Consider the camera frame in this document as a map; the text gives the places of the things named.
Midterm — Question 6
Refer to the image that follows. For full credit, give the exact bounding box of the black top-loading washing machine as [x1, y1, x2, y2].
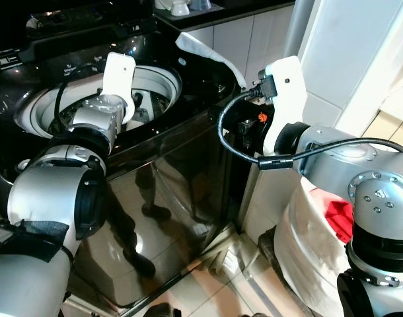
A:
[0, 0, 255, 311]

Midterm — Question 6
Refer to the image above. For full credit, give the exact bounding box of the white washer drum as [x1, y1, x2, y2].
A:
[17, 65, 182, 143]

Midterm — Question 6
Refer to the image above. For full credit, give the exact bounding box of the white cloth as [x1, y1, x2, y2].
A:
[175, 32, 247, 90]

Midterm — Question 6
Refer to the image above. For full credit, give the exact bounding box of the white cup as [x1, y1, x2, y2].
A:
[170, 0, 190, 17]

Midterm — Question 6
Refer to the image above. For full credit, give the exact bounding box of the grey pipe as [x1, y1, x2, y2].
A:
[283, 0, 316, 60]

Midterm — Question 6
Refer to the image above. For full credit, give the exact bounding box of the grey cup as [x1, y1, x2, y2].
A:
[192, 0, 212, 13]

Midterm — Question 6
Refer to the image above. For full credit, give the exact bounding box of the red garment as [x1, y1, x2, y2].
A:
[312, 198, 355, 245]

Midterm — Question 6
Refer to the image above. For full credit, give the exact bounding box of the white laundry bag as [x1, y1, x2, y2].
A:
[274, 182, 361, 317]

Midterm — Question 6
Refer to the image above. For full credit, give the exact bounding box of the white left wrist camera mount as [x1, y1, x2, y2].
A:
[101, 53, 137, 125]

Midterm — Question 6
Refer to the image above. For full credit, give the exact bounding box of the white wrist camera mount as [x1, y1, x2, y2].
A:
[256, 56, 309, 156]
[101, 53, 137, 125]

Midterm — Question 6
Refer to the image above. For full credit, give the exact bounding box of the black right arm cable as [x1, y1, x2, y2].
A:
[217, 76, 403, 170]

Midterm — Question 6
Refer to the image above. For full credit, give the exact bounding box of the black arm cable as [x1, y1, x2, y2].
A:
[53, 83, 69, 133]
[217, 76, 403, 170]

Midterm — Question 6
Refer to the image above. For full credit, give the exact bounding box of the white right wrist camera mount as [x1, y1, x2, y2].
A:
[256, 56, 309, 156]

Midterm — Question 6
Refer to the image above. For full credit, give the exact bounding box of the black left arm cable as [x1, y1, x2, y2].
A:
[53, 83, 69, 133]

